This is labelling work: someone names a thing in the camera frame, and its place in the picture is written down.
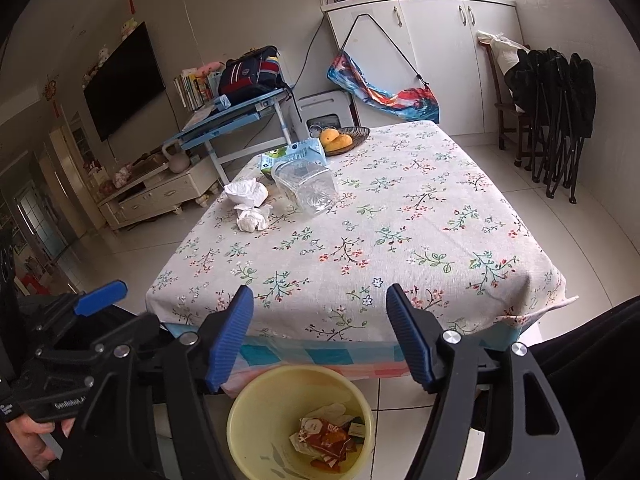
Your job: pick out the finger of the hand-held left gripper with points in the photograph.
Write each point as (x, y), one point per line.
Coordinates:
(100, 298)
(135, 327)

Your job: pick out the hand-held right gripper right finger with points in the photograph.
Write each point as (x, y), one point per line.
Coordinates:
(410, 335)

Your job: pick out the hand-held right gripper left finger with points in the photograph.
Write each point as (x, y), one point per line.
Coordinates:
(230, 340)

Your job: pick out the yellow trash bin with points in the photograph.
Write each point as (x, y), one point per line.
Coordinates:
(260, 410)

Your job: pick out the light blue milk carton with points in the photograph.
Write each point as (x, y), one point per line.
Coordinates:
(300, 152)

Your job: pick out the person's left hand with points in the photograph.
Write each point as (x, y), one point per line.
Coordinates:
(30, 437)

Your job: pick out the pastel checked cloth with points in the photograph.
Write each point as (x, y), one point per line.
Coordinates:
(325, 355)

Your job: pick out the white television stand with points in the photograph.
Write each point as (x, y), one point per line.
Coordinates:
(160, 195)

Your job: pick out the crumpled white tissue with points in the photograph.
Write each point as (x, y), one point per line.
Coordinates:
(252, 220)
(245, 192)

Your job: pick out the floral tablecloth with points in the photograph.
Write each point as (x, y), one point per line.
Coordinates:
(400, 210)

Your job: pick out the beige jug vase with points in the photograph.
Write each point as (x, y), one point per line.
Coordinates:
(177, 160)

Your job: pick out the clear plastic bottle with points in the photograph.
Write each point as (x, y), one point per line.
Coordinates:
(310, 190)

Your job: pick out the yellow mango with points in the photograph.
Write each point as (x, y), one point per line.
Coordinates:
(342, 142)
(328, 135)

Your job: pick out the dark wicker basket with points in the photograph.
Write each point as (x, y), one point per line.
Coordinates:
(361, 135)

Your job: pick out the black television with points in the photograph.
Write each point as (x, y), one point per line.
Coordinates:
(125, 80)

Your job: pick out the blue study desk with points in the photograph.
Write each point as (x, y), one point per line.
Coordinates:
(225, 115)

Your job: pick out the row of books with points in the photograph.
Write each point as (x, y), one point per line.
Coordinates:
(192, 87)

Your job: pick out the colourful printed bag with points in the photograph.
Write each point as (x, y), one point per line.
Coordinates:
(385, 92)

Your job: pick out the dark wooden chair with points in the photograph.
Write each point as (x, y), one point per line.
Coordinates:
(505, 110)

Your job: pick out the white plastic stool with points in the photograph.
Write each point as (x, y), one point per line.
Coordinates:
(325, 105)

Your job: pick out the pink plush toy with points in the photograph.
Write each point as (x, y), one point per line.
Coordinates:
(207, 68)

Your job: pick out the dark blue red backpack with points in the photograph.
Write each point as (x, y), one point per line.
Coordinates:
(250, 72)

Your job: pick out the white cabinet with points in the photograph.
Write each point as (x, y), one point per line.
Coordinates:
(450, 60)

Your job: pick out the folded black chairs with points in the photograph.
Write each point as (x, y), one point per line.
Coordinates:
(555, 90)

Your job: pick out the white cloth bag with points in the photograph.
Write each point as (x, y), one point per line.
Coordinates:
(500, 52)

